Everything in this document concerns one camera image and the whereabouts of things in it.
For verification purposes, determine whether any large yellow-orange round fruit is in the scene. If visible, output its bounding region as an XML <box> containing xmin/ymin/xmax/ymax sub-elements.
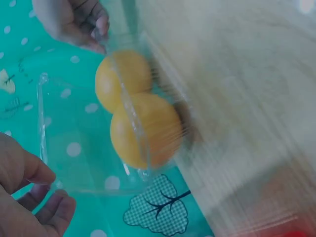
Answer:
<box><xmin>109</xmin><ymin>92</ymin><xmax>184</xmax><ymax>170</ymax></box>

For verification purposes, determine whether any red object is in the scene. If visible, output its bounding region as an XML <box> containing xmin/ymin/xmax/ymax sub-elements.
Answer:
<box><xmin>280</xmin><ymin>229</ymin><xmax>316</xmax><ymax>237</ymax></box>

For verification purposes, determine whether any small yellow-orange round fruit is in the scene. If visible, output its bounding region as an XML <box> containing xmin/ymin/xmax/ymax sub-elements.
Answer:
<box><xmin>94</xmin><ymin>49</ymin><xmax>154</xmax><ymax>113</ymax></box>

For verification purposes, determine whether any clear plastic bag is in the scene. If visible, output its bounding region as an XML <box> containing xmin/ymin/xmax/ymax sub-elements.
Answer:
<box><xmin>36</xmin><ymin>31</ymin><xmax>196</xmax><ymax>197</ymax></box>

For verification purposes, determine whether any person's right hand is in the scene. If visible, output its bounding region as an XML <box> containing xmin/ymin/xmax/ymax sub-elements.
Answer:
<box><xmin>32</xmin><ymin>0</ymin><xmax>111</xmax><ymax>55</ymax></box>

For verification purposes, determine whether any person's left hand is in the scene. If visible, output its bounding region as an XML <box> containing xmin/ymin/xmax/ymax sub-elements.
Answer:
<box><xmin>0</xmin><ymin>132</ymin><xmax>77</xmax><ymax>237</ymax></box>

